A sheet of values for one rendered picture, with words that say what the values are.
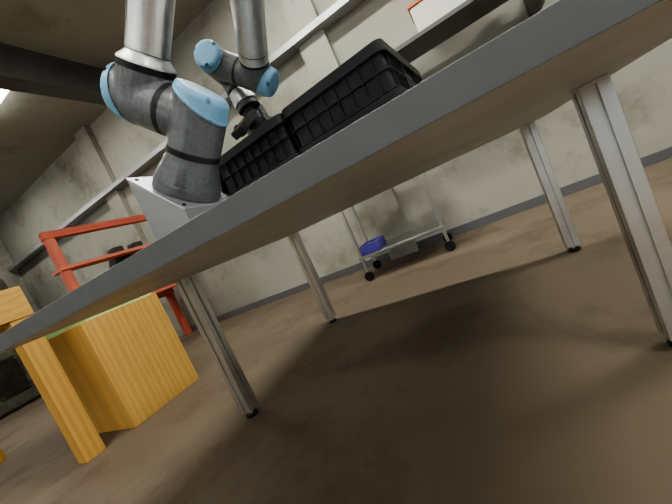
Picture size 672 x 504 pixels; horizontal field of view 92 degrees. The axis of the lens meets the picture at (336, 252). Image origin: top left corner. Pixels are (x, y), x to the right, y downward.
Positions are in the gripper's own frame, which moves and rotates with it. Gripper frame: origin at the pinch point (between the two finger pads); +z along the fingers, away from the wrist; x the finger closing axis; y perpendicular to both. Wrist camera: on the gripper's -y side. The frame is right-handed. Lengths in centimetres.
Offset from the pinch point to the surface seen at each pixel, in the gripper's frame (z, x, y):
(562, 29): 25, -61, -48
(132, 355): 26, 172, 15
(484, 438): 88, -21, -15
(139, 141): -229, 317, 224
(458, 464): 88, -15, -22
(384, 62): 1.9, -41.6, -7.3
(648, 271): 73, -66, 10
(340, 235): 25, 128, 242
